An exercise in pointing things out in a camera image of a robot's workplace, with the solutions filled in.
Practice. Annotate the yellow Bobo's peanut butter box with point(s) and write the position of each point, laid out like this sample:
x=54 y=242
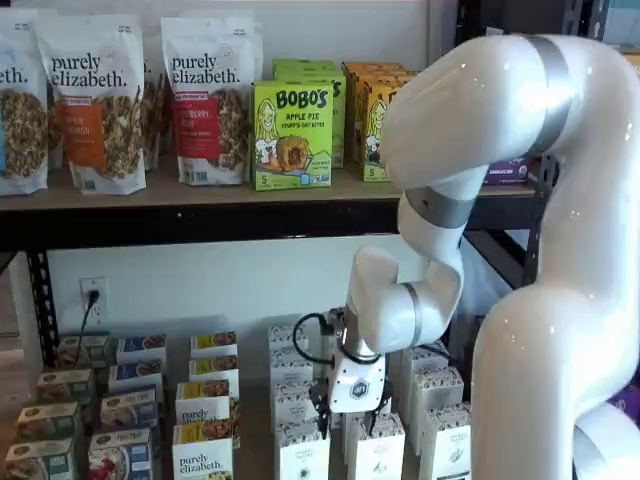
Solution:
x=347 y=100
x=357 y=125
x=372 y=130

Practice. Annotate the green Bobo's apple pie box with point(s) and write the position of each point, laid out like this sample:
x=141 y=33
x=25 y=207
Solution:
x=292 y=135
x=300 y=63
x=339 y=125

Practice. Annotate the white yellow granola box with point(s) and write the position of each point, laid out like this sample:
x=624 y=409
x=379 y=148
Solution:
x=202 y=455
x=212 y=342
x=212 y=367
x=202 y=400

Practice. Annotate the white box pink strip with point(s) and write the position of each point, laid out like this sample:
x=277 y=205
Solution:
x=377 y=452

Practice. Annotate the wooden shelf board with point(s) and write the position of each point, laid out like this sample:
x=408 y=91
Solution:
x=150 y=197
x=252 y=390

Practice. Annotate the purple Annie's box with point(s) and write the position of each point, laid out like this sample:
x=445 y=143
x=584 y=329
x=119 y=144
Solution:
x=625 y=400

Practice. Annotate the blue white oatmeal box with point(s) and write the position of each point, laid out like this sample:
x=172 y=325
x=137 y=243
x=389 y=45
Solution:
x=130 y=407
x=135 y=375
x=142 y=347
x=120 y=455

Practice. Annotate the white blue granola bag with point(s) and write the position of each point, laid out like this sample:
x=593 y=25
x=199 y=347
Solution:
x=20 y=125

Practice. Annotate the blue Zbar box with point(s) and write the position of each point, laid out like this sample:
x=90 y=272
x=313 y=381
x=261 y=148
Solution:
x=510 y=172

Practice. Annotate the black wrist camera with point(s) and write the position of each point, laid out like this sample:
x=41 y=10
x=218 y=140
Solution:
x=332 y=327

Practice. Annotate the white red granola bag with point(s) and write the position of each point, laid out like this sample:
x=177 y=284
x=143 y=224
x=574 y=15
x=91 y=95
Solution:
x=205 y=125

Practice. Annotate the black metal shelf rack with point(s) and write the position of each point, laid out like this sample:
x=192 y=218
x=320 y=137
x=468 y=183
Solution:
x=200 y=220
x=580 y=20

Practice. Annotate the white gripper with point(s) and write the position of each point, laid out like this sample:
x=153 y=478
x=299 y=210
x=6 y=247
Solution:
x=355 y=385

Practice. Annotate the green oatmeal box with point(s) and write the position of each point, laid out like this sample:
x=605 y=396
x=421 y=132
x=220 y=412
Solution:
x=50 y=420
x=65 y=385
x=40 y=460
x=82 y=350

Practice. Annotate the white wall outlet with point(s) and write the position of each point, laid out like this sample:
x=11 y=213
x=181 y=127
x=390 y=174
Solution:
x=101 y=287

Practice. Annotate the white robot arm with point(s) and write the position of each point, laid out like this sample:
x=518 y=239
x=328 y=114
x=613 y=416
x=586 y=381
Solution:
x=550 y=325

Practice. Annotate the white orange granola bag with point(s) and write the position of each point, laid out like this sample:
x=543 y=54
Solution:
x=90 y=125
x=152 y=110

